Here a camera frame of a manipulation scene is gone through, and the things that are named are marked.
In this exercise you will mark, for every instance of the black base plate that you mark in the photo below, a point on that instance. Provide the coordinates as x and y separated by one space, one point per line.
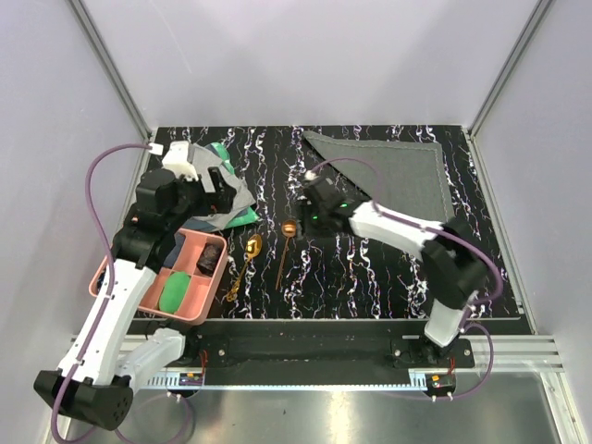
316 352

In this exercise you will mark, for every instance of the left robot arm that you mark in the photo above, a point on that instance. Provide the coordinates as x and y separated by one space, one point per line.
92 383

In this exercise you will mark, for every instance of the aluminium frame post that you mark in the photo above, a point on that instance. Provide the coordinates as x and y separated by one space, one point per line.
97 43
521 45

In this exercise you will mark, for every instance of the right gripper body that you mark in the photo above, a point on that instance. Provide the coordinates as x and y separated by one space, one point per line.
313 221

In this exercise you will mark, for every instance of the dark grey napkin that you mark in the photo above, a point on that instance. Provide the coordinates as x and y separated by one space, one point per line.
407 177

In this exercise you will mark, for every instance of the dark brown object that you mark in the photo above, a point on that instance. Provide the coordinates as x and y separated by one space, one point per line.
208 259

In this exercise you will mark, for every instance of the green packet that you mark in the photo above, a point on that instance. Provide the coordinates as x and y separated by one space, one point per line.
242 212

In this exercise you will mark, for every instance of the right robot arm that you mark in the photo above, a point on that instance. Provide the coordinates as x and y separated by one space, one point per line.
453 270

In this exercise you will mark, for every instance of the left aluminium frame post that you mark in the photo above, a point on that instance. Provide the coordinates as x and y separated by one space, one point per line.
97 43

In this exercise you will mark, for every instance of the pink divided tray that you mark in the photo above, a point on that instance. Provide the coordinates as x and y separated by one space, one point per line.
194 277

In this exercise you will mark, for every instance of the green oval object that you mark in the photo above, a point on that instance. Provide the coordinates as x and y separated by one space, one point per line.
174 292

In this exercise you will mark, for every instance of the dark blue cloth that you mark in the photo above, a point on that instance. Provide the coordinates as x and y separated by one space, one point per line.
173 256

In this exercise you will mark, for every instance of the right aluminium frame post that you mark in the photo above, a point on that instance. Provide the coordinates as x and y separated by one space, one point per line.
521 45

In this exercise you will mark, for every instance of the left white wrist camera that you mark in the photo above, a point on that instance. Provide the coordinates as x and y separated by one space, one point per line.
179 161

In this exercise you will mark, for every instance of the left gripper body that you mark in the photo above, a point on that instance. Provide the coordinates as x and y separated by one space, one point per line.
197 203

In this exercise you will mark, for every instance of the gold spoon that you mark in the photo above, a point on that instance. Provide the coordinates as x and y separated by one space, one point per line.
252 249

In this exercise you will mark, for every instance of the copper spoon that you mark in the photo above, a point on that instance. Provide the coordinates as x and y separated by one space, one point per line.
289 229

